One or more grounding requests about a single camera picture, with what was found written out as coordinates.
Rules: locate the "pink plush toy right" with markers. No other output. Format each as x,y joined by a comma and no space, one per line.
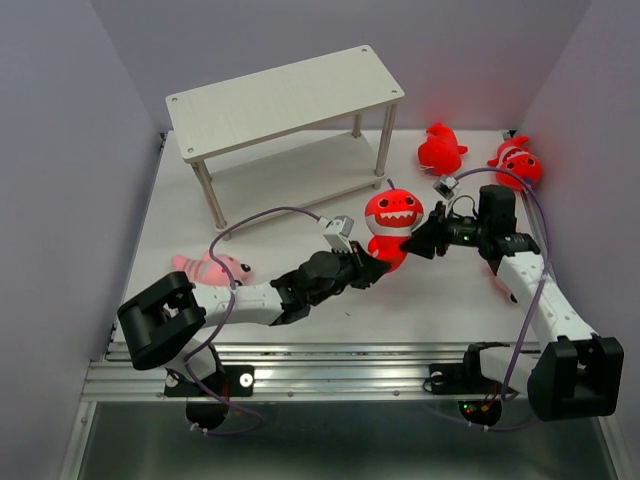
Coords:
504,289

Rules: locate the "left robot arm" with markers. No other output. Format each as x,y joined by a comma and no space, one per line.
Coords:
160,322

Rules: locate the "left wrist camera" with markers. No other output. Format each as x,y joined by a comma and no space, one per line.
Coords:
337,233

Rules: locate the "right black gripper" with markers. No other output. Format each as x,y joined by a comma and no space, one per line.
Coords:
421,242

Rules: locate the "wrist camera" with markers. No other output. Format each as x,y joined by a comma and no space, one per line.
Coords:
337,233
447,186

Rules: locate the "pink striped plush left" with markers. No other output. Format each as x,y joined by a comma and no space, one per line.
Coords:
209,272

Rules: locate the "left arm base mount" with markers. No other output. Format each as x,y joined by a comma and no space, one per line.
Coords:
204,412

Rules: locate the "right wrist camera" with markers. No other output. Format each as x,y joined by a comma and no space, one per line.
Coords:
447,186

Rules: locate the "red shark plush toy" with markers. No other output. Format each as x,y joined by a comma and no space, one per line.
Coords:
391,216

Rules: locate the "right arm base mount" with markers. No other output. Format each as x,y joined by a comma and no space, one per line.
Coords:
480,405

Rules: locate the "red clownfish plush toy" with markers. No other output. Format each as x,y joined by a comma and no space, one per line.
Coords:
515,155

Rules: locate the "white two-tier shelf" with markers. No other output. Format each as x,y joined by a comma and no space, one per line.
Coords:
235,114

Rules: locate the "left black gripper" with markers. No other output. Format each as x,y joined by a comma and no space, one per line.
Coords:
365,267

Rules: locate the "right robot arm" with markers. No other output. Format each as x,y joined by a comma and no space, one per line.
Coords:
578,372

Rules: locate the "aluminium mounting rail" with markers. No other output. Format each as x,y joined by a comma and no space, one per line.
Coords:
291,372

